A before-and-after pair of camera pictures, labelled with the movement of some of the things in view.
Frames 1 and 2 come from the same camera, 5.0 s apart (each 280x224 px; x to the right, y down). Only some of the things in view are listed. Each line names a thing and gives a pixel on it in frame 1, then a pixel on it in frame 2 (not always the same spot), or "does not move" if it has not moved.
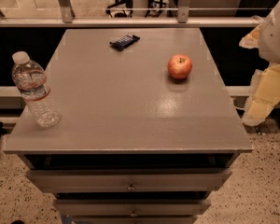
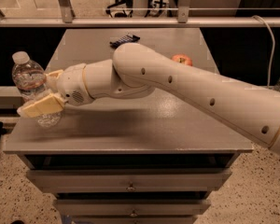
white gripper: x=276 y=37 -> x=71 y=84
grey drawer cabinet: x=147 y=132 does not move
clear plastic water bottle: x=31 y=78 does not move
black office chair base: x=128 y=1 does not move
